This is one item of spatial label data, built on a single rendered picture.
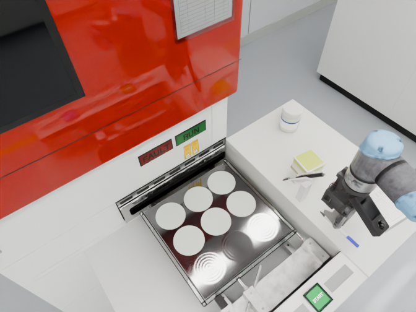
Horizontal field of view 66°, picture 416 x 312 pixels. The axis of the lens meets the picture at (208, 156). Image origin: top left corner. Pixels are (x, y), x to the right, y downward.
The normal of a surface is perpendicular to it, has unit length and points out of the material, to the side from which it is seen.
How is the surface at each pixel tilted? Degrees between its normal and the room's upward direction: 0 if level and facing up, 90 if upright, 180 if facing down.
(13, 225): 90
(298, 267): 0
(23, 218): 90
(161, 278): 0
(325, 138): 0
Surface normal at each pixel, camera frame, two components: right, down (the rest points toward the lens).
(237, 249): -0.03, -0.61
